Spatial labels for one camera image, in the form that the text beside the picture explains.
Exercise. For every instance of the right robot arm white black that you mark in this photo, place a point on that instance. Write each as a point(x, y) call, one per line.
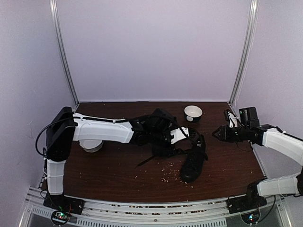
point(248, 128)

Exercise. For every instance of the front aluminium rail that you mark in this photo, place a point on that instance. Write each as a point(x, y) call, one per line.
point(96, 213)

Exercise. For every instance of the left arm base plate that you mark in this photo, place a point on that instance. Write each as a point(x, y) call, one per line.
point(64, 203)

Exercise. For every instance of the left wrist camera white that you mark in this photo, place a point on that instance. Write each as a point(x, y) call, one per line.
point(178, 134)

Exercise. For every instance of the right aluminium frame post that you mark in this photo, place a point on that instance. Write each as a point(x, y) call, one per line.
point(248, 42)

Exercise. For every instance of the black canvas shoe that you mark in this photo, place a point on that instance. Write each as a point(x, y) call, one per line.
point(193, 164)
point(158, 151)

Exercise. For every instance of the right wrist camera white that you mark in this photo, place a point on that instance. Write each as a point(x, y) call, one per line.
point(230, 118)

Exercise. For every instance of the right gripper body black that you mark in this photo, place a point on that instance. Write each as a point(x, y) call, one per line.
point(232, 137)

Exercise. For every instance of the left aluminium frame post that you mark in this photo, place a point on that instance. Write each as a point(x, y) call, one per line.
point(65, 65)

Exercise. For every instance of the white scalloped bowl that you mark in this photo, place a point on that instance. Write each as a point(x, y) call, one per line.
point(91, 146)

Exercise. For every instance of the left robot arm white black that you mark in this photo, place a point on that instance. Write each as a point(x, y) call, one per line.
point(158, 128)

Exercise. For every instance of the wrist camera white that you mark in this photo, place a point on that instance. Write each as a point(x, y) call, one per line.
point(230, 118)
point(178, 134)

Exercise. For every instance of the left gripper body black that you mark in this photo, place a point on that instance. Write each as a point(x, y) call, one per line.
point(158, 137)

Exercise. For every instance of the controller board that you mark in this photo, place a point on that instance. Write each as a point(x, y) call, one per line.
point(251, 218)
point(59, 217)

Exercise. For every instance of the black white round bowl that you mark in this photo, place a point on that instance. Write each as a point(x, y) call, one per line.
point(193, 113)

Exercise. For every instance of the left controller board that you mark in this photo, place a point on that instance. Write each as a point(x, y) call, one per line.
point(59, 217)

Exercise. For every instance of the right controller board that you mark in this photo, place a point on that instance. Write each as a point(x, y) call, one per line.
point(251, 218)

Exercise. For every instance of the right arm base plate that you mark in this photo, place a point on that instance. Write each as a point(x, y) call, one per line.
point(241, 204)

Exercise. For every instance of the aluminium frame post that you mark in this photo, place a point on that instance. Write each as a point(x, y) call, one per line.
point(248, 42)
point(65, 65)

